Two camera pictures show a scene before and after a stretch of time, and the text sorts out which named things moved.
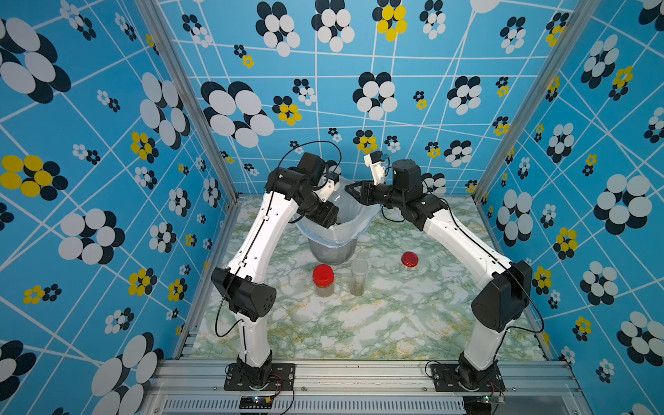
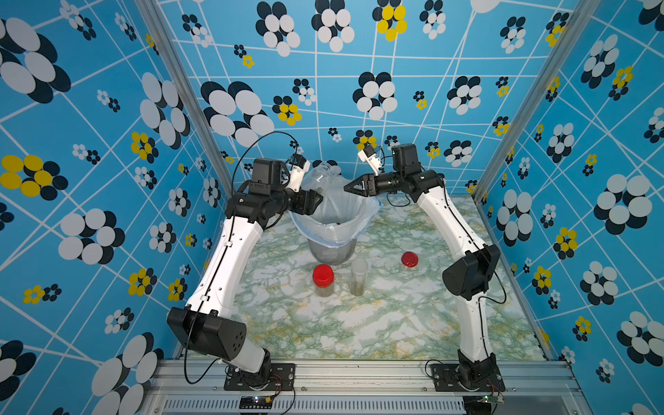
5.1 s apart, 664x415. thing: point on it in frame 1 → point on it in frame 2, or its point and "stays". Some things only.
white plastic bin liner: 354,217 stays
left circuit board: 255,402 stays
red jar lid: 410,258 stays
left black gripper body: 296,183 → 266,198
